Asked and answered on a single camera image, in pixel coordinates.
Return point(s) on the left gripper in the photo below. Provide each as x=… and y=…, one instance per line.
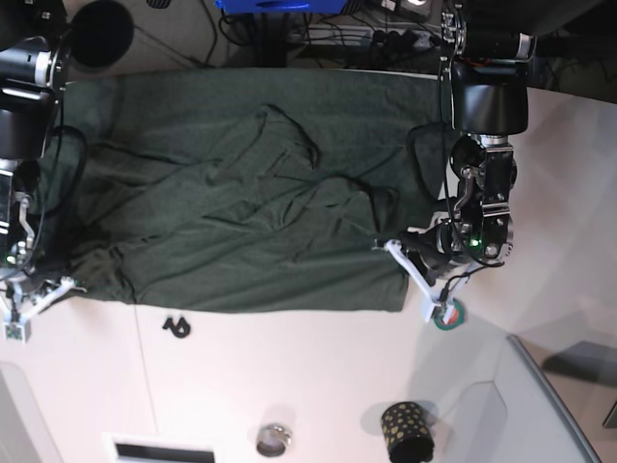
x=436, y=253

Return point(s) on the green tape roll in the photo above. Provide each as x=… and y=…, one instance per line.
x=450, y=316

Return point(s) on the dark green t-shirt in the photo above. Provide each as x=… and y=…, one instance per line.
x=242, y=190

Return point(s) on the small black clip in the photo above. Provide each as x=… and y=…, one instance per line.
x=180, y=328

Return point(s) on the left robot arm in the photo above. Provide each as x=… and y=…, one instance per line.
x=485, y=65

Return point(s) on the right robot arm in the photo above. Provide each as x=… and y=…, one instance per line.
x=35, y=51

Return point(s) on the black gold-dotted cup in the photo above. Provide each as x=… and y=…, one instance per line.
x=407, y=434

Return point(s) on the white power strip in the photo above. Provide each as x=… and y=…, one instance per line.
x=403, y=42

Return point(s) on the silver tape roll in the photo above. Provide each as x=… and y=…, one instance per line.
x=273, y=440

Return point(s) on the blue plastic box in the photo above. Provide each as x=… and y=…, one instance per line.
x=280, y=6

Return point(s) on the white slotted tray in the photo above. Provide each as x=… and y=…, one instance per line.
x=123, y=447

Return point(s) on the round black stand base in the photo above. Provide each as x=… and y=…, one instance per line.
x=101, y=34

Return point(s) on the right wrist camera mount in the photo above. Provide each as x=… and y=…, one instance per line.
x=22, y=299

